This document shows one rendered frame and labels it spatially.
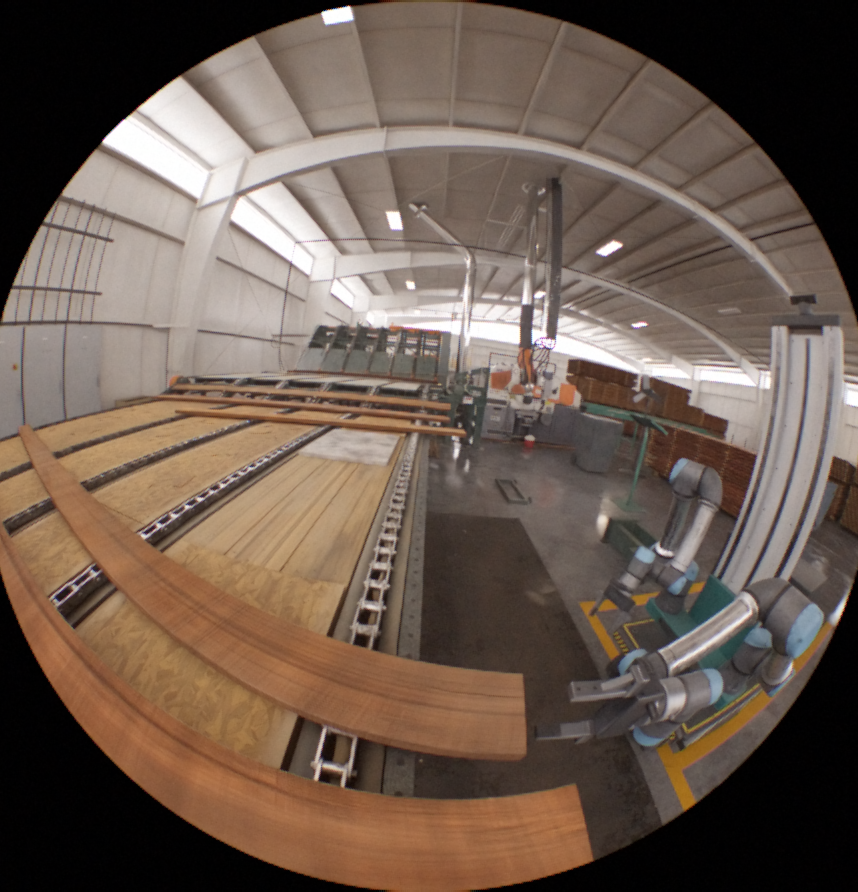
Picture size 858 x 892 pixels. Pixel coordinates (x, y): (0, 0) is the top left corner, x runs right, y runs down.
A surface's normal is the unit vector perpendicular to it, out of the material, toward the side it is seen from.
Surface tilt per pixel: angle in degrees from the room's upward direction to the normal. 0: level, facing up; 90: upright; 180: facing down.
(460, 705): 0
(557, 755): 0
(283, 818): 0
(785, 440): 90
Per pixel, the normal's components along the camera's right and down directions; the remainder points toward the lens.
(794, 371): -0.99, -0.11
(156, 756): 0.11, -0.96
